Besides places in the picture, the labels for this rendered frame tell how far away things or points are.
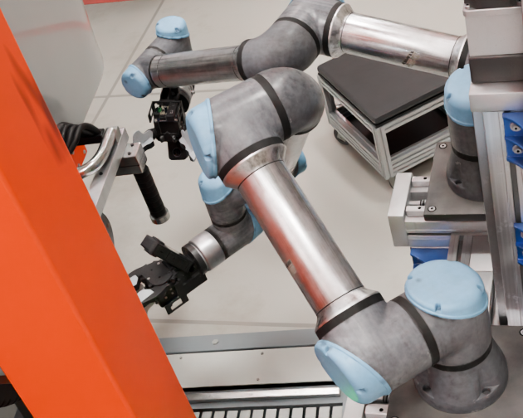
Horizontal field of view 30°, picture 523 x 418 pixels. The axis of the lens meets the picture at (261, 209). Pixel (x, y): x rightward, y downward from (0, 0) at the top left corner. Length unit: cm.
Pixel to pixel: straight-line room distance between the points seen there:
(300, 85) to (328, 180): 179
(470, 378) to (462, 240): 51
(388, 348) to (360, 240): 167
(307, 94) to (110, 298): 46
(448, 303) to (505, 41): 38
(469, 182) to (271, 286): 124
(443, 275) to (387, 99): 161
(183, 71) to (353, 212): 119
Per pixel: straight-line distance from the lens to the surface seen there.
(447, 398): 159
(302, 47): 201
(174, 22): 234
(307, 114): 158
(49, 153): 126
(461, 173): 192
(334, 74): 323
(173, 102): 227
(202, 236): 197
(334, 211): 322
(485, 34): 144
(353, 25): 205
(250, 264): 313
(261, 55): 201
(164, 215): 219
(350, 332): 144
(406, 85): 310
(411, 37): 200
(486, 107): 149
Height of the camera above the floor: 212
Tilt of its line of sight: 40 degrees down
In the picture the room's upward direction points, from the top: 18 degrees counter-clockwise
